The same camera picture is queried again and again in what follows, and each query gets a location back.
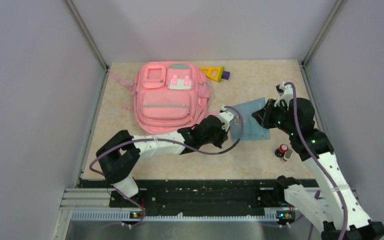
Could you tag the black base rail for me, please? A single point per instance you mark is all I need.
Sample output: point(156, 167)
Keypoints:
point(198, 198)

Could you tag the red black stamp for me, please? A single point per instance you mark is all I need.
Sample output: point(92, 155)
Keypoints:
point(281, 150)

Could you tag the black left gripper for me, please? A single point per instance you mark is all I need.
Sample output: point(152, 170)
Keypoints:
point(223, 137)

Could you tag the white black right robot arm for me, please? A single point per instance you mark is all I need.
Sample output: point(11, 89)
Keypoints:
point(344, 218)

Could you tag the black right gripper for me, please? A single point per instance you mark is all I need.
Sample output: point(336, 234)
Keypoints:
point(263, 115)

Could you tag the yellow green purple toy block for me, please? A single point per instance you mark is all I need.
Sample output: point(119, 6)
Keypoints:
point(216, 74)

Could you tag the light blue notebook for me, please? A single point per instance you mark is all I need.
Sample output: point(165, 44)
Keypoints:
point(252, 131)

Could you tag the aluminium frame rail right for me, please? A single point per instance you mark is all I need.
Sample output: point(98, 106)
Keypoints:
point(323, 16)

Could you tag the pink student backpack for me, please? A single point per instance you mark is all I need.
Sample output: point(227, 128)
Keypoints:
point(168, 95)

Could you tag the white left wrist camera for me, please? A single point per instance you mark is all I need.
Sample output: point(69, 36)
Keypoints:
point(225, 117)

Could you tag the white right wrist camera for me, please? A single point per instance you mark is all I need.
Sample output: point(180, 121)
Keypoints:
point(286, 94)

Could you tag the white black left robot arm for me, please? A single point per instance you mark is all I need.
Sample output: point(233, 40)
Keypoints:
point(118, 156)

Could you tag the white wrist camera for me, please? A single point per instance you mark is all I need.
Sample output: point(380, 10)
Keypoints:
point(225, 117)
point(286, 94)

